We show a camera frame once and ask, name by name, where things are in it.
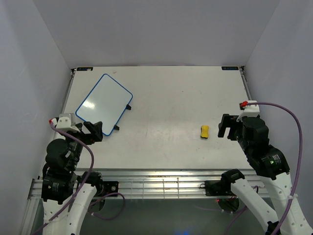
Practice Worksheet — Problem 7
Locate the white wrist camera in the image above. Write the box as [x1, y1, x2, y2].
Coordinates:
[49, 113, 80, 132]
[237, 100, 260, 122]

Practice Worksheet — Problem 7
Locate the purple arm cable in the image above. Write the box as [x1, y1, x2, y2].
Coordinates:
[224, 101, 304, 235]
[31, 124, 126, 235]

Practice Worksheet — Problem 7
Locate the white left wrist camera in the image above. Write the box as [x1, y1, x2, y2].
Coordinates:
[49, 113, 80, 132]

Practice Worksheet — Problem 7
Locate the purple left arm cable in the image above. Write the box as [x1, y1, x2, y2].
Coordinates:
[31, 124, 126, 235]

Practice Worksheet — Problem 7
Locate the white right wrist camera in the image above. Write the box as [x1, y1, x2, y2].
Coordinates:
[237, 100, 260, 122]

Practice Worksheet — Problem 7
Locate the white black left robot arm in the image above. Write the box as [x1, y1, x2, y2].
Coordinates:
[41, 118, 104, 235]

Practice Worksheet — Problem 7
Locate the aluminium table edge rail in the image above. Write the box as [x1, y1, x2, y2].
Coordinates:
[28, 168, 294, 200]

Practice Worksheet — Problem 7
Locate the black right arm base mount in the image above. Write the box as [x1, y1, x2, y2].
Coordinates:
[199, 180, 234, 196]

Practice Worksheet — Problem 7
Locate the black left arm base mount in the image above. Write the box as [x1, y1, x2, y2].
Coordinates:
[95, 181, 119, 197]

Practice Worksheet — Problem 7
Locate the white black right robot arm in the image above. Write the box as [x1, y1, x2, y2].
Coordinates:
[200, 114, 313, 235]

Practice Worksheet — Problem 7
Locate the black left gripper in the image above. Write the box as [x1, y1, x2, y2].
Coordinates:
[61, 120, 103, 170]

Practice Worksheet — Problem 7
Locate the black corner label sticker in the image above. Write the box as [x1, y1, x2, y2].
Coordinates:
[221, 66, 239, 71]
[76, 67, 93, 71]

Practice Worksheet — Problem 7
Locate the black right corner label sticker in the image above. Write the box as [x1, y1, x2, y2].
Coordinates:
[221, 66, 239, 71]

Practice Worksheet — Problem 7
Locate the yellow black whiteboard eraser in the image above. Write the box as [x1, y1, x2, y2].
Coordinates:
[201, 125, 209, 139]

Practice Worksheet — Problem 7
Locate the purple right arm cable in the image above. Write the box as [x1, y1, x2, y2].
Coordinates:
[224, 101, 304, 235]

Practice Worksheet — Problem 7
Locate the blue framed whiteboard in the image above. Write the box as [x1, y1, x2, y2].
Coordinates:
[75, 73, 133, 136]

